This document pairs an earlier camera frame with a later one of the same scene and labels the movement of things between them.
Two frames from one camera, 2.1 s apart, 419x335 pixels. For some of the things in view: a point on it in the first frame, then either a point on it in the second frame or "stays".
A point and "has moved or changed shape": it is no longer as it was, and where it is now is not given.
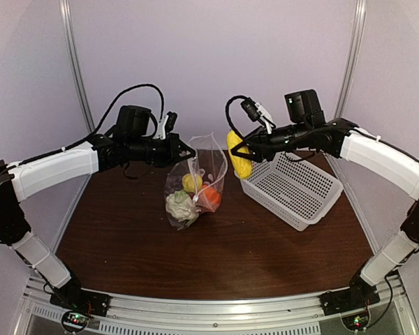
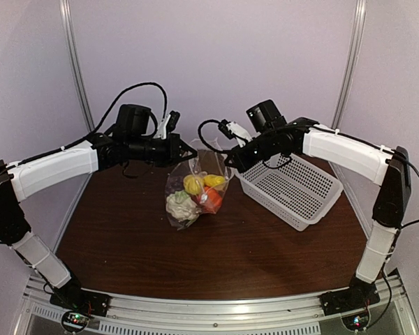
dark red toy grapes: x=174 y=183 stays
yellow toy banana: x=243 y=164 has moved or changed shape
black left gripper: x=172 y=157 stays
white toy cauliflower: x=180 y=206 stays
